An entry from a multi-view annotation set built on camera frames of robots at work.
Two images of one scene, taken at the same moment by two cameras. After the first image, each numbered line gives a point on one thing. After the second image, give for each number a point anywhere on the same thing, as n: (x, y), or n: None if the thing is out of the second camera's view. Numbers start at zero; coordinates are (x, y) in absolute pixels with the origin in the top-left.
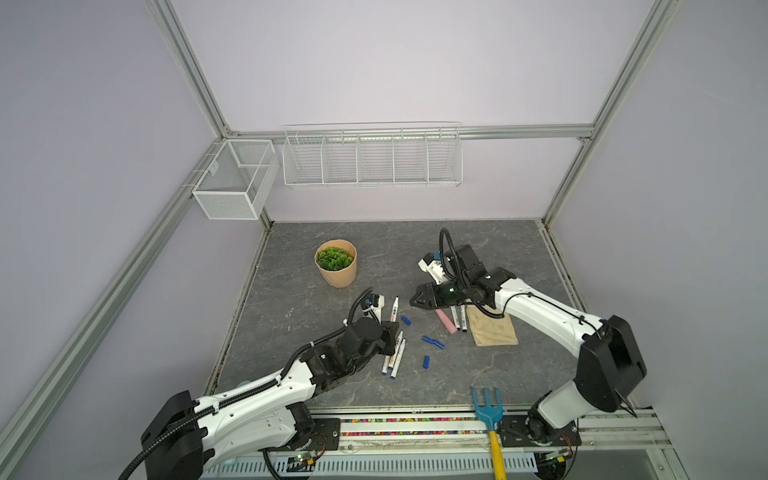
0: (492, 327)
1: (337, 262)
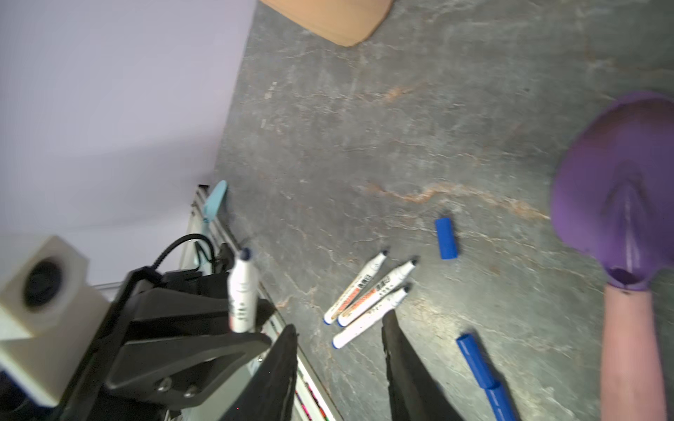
0: None
1: (347, 22)
